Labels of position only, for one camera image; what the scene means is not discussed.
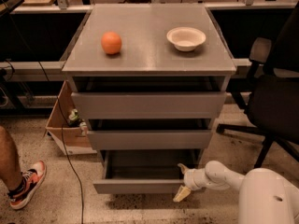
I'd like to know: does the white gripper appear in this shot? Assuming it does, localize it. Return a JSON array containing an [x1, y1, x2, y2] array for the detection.
[[173, 163, 206, 203]]

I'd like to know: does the grey bottom drawer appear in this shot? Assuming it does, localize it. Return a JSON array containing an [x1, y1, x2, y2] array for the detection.
[[93, 149, 202, 194]]

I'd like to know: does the grey drawer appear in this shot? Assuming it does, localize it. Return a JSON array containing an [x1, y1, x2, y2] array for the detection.
[[71, 92, 225, 119], [93, 149, 202, 194], [87, 130, 212, 150]]

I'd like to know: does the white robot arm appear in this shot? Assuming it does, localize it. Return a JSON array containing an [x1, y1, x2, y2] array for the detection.
[[173, 161, 299, 224]]

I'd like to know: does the grey middle drawer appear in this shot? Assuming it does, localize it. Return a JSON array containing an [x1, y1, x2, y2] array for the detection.
[[87, 130, 212, 150]]

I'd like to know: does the grey drawer cabinet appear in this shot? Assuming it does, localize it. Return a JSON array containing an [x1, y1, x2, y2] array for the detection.
[[62, 3, 237, 175]]

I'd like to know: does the grey top drawer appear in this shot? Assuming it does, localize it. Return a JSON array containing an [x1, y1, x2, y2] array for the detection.
[[71, 92, 225, 119]]

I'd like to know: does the black office chair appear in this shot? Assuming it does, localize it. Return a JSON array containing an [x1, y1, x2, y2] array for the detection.
[[217, 7, 299, 168]]

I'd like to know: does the green white item in box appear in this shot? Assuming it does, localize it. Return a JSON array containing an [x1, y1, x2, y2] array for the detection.
[[68, 109, 80, 126]]

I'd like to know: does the cardboard box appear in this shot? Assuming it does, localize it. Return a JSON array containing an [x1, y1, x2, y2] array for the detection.
[[46, 81, 94, 155]]

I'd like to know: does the white paper bowl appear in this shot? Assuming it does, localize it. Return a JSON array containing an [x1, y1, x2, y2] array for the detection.
[[166, 27, 206, 52]]

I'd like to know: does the orange white sneaker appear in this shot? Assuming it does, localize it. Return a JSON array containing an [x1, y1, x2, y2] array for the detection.
[[7, 161, 47, 210]]

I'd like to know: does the orange fruit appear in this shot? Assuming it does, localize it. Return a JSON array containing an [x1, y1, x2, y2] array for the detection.
[[101, 32, 122, 55]]

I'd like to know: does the person's bare leg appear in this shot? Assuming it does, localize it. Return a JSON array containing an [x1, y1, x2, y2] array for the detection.
[[0, 126, 22, 190]]

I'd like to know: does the black cable on floor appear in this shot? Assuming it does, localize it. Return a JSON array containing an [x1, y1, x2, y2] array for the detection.
[[0, 0, 85, 224]]

